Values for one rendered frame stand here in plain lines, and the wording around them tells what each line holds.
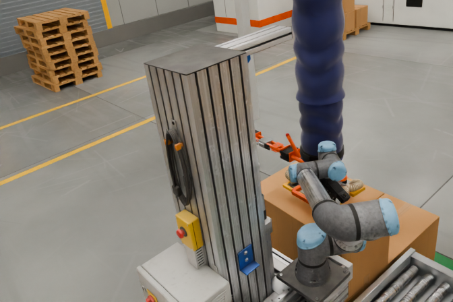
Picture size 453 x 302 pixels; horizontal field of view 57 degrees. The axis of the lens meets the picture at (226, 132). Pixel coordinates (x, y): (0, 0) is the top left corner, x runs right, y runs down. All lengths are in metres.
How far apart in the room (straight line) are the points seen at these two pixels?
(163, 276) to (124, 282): 1.88
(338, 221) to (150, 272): 0.79
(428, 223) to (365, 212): 1.68
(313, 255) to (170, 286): 0.57
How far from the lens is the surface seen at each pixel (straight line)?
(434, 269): 2.66
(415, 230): 2.95
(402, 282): 2.61
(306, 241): 1.72
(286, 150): 2.45
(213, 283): 1.64
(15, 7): 10.80
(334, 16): 1.91
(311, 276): 1.83
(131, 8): 12.03
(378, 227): 1.37
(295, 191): 2.10
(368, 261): 2.45
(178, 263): 1.75
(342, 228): 1.34
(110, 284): 3.61
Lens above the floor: 2.40
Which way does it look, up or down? 26 degrees down
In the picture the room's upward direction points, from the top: 8 degrees counter-clockwise
